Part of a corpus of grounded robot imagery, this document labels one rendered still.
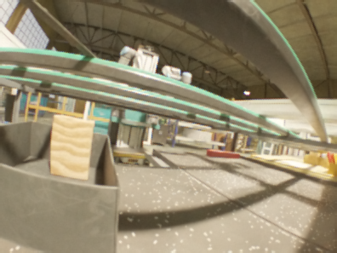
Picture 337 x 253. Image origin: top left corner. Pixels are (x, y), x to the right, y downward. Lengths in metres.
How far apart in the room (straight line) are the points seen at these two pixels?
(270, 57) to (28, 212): 0.26
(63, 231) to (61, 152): 0.21
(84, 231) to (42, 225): 0.04
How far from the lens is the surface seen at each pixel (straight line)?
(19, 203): 0.16
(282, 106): 0.65
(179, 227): 0.25
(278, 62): 0.16
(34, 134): 0.45
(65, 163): 0.34
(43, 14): 0.25
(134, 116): 2.01
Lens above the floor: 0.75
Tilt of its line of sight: 1 degrees down
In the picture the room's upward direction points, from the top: 11 degrees clockwise
